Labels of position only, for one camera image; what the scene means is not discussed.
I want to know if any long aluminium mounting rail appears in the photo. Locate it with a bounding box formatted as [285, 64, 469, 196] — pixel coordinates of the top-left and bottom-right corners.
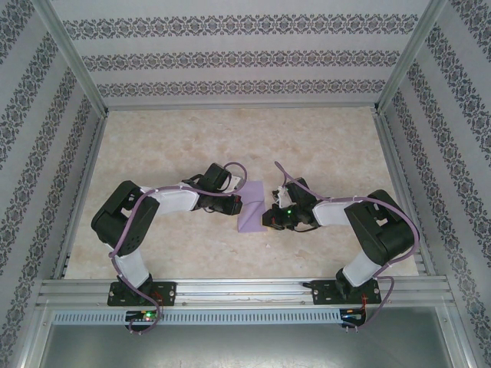
[36, 274, 456, 310]

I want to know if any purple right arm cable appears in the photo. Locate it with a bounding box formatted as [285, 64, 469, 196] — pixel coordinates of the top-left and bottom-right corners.
[274, 161, 420, 333]

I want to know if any grey slotted cable duct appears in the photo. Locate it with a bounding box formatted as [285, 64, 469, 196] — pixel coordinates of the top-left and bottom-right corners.
[51, 308, 343, 327]

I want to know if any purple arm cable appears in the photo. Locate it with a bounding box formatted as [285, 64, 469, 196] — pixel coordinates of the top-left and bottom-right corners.
[274, 161, 420, 333]
[109, 162, 249, 337]

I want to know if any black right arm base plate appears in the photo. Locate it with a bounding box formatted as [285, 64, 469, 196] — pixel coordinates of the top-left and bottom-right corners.
[312, 279, 383, 307]

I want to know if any aluminium frame post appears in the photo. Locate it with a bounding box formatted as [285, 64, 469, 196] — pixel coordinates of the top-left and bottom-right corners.
[32, 0, 111, 116]
[374, 0, 449, 116]

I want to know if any thin aluminium wall-foot rail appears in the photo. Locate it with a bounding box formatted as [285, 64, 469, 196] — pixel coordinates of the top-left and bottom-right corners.
[104, 102, 380, 113]

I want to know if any purple paper sheet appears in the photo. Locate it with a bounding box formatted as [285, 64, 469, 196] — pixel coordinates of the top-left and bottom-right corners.
[236, 179, 267, 234]

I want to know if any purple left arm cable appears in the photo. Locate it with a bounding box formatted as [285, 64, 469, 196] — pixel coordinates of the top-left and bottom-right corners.
[109, 162, 249, 337]

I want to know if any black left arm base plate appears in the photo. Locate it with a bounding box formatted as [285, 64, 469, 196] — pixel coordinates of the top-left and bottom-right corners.
[107, 281, 178, 307]

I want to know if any grey metal sheet panel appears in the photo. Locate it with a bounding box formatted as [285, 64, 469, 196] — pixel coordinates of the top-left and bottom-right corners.
[36, 306, 467, 368]

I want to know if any aluminium side rail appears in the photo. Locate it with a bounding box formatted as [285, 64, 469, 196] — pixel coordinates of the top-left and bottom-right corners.
[51, 113, 108, 281]
[374, 113, 437, 277]

